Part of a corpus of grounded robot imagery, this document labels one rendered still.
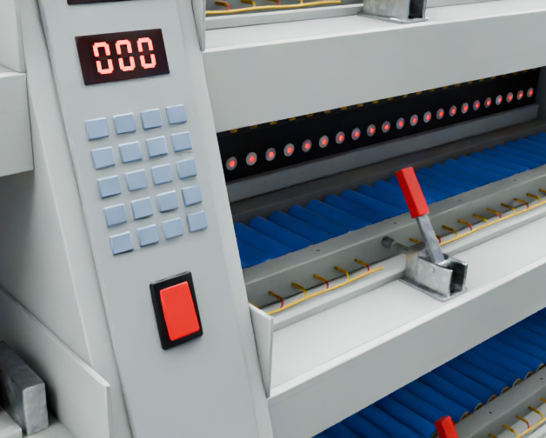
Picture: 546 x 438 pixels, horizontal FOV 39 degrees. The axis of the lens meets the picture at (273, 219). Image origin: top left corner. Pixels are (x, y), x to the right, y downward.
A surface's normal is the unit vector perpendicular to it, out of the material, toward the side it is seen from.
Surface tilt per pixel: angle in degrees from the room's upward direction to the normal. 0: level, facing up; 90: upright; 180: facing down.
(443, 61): 109
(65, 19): 90
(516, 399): 19
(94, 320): 90
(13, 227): 90
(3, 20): 90
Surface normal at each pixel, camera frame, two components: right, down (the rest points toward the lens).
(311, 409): 0.65, 0.32
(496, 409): 0.04, -0.92
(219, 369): 0.63, 0.00
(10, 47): -0.75, 0.23
